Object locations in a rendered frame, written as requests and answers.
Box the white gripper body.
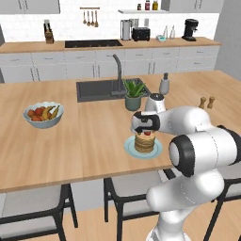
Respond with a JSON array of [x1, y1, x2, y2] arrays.
[[145, 93, 168, 114]]

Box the brown pancake stack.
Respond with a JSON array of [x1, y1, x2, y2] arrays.
[[134, 132, 156, 154]]

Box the grey soap dispenser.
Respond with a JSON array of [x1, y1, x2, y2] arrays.
[[158, 72, 171, 95]]

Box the green potted plant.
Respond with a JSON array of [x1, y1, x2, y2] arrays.
[[122, 78, 147, 112]]

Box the brown wooden shaker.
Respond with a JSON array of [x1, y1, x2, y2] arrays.
[[199, 96, 208, 110], [206, 95, 217, 110]]

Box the grey tap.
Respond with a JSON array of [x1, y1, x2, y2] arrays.
[[110, 54, 127, 97]]

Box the light blue plate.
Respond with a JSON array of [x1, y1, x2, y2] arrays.
[[123, 135, 164, 160]]

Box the black sink basin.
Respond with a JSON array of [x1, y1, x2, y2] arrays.
[[75, 77, 152, 104]]

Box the black toaster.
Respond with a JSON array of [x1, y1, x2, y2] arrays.
[[131, 26, 152, 42]]

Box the black coffee machine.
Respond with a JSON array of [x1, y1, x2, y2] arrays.
[[181, 18, 200, 42]]

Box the black stool grey seat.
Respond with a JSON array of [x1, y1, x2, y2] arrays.
[[103, 169, 177, 241], [202, 163, 241, 241], [0, 183, 79, 241]]

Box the grey base cupboard run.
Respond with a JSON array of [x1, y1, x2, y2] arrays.
[[0, 44, 221, 85]]

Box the black hob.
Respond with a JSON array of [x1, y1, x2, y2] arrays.
[[64, 39, 124, 49]]

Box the yellow banana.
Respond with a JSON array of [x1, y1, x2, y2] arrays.
[[50, 104, 61, 120], [41, 105, 55, 121]]

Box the light blue fruit bowl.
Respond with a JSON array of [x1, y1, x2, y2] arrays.
[[23, 101, 66, 130]]

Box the wooden knife block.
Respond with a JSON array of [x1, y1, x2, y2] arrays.
[[43, 20, 56, 44]]

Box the white wall shelf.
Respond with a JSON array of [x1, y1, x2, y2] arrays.
[[118, 8, 170, 15]]

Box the grey wall cupboards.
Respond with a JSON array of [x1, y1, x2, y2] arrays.
[[0, 0, 61, 15], [160, 0, 226, 14]]

